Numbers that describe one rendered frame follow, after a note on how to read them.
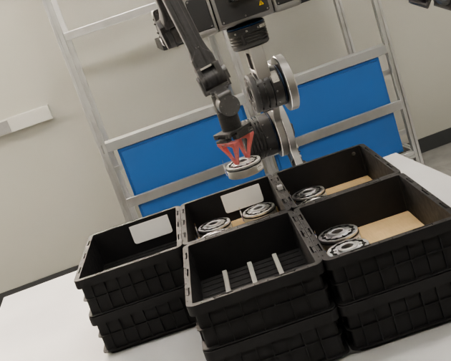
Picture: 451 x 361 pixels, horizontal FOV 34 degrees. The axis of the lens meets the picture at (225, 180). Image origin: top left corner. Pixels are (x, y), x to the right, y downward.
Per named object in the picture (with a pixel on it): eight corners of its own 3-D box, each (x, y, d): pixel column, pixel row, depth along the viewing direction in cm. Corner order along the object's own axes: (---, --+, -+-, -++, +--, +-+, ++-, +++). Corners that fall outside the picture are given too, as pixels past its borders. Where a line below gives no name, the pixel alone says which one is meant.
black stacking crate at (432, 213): (306, 250, 192) (293, 210, 189) (413, 213, 192) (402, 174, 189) (340, 312, 154) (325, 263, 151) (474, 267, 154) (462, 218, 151)
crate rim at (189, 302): (185, 254, 190) (182, 246, 190) (294, 217, 190) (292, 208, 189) (189, 319, 151) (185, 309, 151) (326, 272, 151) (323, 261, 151)
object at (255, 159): (225, 165, 212) (224, 163, 212) (258, 154, 212) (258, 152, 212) (228, 174, 203) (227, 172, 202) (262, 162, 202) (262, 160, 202)
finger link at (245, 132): (261, 154, 208) (251, 123, 205) (246, 164, 203) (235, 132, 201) (244, 155, 213) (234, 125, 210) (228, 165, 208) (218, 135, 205)
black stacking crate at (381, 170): (283, 208, 231) (272, 175, 228) (372, 178, 231) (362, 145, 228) (306, 249, 192) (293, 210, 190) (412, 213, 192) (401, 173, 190)
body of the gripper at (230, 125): (253, 127, 206) (245, 102, 204) (230, 140, 199) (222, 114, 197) (237, 129, 211) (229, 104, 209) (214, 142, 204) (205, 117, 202)
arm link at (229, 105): (222, 63, 202) (195, 77, 201) (230, 66, 191) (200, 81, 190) (241, 102, 205) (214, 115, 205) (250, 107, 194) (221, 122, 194)
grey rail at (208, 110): (101, 152, 398) (97, 143, 397) (387, 50, 413) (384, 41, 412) (101, 155, 389) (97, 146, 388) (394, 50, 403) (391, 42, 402)
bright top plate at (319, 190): (288, 195, 226) (288, 194, 226) (319, 185, 226) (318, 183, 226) (296, 203, 216) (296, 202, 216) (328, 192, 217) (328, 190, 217)
